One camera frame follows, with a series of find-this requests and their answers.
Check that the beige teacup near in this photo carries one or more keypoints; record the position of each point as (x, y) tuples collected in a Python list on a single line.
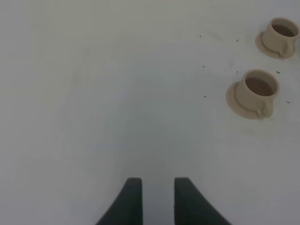
[(252, 97)]

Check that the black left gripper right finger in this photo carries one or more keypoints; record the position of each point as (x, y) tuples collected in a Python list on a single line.
[(191, 207)]

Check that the beige teacup far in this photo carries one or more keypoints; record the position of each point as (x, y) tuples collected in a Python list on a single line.
[(278, 39)]

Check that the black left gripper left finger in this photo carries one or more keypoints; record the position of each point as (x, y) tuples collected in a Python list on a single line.
[(127, 209)]

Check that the beige teacup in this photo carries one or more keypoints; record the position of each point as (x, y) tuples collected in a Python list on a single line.
[(252, 97), (278, 39)]

